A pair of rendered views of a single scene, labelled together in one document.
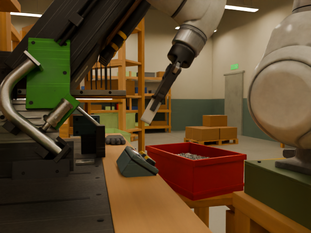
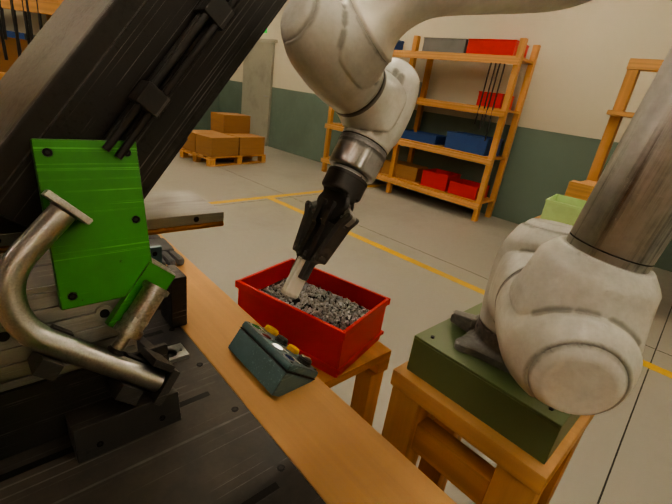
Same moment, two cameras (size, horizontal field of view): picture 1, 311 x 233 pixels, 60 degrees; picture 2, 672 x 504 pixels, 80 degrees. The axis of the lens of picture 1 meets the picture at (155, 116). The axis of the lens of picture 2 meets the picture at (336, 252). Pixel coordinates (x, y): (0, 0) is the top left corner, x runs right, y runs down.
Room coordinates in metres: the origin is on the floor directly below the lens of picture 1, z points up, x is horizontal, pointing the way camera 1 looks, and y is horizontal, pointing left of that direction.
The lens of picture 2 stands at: (0.20, 0.29, 1.37)
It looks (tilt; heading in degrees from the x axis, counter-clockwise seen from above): 22 degrees down; 328
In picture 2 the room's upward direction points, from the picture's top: 8 degrees clockwise
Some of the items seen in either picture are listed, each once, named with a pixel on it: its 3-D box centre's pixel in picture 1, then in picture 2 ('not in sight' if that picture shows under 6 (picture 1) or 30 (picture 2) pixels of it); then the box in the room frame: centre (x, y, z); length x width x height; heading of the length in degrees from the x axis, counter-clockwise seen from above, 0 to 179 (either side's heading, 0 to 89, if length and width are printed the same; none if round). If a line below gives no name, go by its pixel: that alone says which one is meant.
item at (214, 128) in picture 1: (210, 129); (224, 137); (7.22, -1.49, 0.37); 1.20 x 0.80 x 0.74; 115
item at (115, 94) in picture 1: (68, 95); (98, 217); (0.96, 0.31, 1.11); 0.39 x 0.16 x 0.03; 103
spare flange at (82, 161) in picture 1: (85, 162); (169, 354); (0.82, 0.22, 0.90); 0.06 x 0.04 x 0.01; 103
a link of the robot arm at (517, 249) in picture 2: not in sight; (538, 279); (0.59, -0.39, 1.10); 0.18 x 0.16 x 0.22; 134
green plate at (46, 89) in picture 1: (50, 74); (93, 215); (0.80, 0.31, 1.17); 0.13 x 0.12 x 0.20; 13
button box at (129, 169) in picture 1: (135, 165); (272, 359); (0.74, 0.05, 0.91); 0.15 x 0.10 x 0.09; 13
